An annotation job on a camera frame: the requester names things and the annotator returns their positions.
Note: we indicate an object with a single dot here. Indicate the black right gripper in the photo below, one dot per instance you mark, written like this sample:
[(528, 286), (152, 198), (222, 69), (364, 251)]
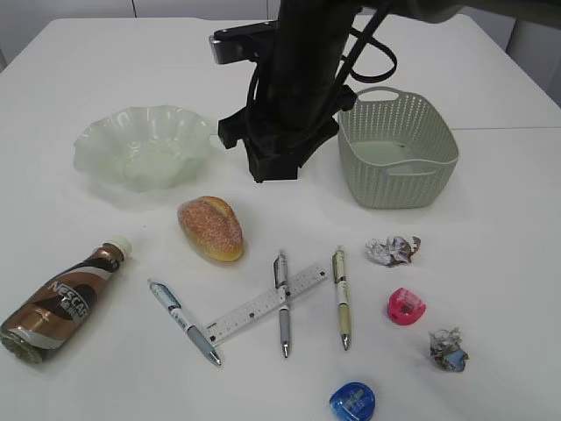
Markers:
[(260, 129)]

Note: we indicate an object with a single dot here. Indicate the sugared bread roll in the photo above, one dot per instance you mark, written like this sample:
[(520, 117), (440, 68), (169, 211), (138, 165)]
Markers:
[(212, 226)]

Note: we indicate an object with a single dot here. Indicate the paper ball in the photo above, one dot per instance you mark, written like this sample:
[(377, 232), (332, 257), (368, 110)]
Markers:
[(392, 252), (446, 350)]

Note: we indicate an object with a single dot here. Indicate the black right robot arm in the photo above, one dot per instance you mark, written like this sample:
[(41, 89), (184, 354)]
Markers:
[(302, 60)]

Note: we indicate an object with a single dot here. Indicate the black mesh pen holder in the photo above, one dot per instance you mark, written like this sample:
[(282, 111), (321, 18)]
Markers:
[(272, 168)]

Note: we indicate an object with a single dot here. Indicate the green plastic woven basket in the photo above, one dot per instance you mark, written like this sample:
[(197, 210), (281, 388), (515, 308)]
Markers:
[(396, 150)]

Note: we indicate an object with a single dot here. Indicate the green wavy glass plate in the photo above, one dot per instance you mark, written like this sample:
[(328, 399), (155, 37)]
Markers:
[(145, 148)]

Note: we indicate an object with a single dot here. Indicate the olive green ballpoint pen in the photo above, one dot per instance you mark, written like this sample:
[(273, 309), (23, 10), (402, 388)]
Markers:
[(342, 296)]

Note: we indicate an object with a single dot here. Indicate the blue grey ballpoint pen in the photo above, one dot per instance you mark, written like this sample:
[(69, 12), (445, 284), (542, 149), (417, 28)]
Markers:
[(168, 300)]

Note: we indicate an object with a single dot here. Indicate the pink pencil sharpener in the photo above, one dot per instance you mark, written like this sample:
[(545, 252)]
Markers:
[(404, 307)]

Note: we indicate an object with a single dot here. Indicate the blue pencil sharpener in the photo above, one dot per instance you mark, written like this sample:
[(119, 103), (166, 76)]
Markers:
[(354, 401)]

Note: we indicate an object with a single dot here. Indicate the clear plastic ruler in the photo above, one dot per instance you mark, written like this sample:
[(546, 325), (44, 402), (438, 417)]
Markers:
[(246, 315)]

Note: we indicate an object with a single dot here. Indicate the brown Nescafe coffee bottle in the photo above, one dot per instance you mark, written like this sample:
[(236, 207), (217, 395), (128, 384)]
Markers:
[(56, 311)]

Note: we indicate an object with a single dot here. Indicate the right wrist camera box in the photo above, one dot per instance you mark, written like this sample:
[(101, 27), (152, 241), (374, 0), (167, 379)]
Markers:
[(242, 43)]

